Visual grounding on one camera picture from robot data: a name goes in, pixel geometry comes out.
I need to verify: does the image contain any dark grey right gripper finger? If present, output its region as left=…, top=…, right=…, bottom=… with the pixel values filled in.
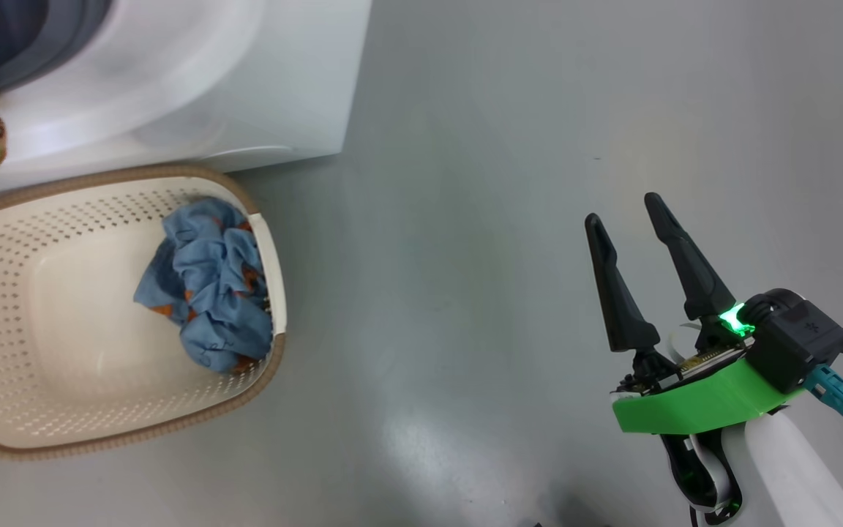
left=585, top=213, right=662, bottom=354
left=644, top=193, right=735, bottom=323

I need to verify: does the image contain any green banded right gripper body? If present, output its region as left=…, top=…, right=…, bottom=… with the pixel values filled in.
left=612, top=315, right=806, bottom=436

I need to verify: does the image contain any grey rubber door gasket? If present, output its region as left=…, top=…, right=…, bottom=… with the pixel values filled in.
left=0, top=0, right=113, bottom=92

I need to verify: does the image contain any white front-load washing machine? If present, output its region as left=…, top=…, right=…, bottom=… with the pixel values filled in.
left=0, top=0, right=372, bottom=195

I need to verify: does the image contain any cream perforated laundry basket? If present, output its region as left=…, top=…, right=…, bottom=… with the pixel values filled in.
left=0, top=165, right=288, bottom=460

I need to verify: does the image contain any white flat ribbon cable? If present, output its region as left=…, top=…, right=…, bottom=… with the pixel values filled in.
left=659, top=432, right=744, bottom=527

